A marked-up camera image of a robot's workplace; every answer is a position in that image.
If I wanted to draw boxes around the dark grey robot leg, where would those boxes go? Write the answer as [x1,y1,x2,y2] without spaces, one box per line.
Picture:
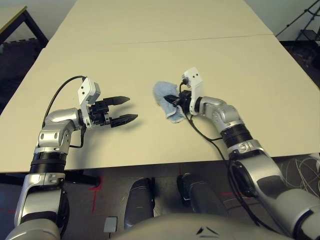
[124,177,156,230]
[176,172,228,217]

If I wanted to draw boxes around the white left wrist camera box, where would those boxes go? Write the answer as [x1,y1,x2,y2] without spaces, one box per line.
[77,77,102,129]

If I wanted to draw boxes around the dark grey robot right leg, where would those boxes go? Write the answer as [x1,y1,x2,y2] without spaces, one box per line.
[176,172,228,217]

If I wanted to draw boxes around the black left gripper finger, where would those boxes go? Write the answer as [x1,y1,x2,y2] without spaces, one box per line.
[103,95,131,107]
[110,113,139,129]

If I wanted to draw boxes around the dark grey robot left leg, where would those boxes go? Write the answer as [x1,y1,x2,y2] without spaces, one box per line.
[124,177,156,230]

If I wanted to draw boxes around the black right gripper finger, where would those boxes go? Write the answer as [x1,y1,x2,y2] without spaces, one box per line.
[163,94,181,105]

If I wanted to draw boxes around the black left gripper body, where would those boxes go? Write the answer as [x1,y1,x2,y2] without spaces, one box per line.
[87,99,113,129]

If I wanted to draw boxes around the grey robot torso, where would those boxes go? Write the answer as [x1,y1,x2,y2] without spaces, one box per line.
[109,212,296,240]

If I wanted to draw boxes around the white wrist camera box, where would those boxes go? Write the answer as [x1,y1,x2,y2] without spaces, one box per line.
[181,66,205,116]
[77,77,102,129]

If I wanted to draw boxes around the small grey box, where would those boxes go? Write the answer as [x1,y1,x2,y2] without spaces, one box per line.
[103,216,118,233]

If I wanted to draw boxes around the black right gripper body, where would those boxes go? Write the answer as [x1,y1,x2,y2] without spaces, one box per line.
[174,89,193,115]

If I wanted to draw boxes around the black foam floor mat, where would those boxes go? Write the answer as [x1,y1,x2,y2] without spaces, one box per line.
[277,39,320,88]
[0,37,47,113]

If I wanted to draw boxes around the black tripod stand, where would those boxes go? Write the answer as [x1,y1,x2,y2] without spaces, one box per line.
[274,2,320,42]

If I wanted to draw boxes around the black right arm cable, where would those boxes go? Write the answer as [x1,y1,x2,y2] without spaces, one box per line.
[178,76,283,235]

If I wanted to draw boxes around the light blue terry rag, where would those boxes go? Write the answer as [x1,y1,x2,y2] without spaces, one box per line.
[152,80,187,125]

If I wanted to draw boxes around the black table base bar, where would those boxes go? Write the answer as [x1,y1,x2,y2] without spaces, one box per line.
[63,169,101,188]

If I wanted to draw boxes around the beige side table black frame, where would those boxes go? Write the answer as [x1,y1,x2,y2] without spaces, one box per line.
[0,5,49,47]

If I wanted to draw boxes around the white cable bundle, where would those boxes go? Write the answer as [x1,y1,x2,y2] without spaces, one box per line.
[282,152,320,198]

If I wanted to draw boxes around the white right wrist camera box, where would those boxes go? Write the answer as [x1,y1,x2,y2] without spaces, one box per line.
[181,66,205,116]

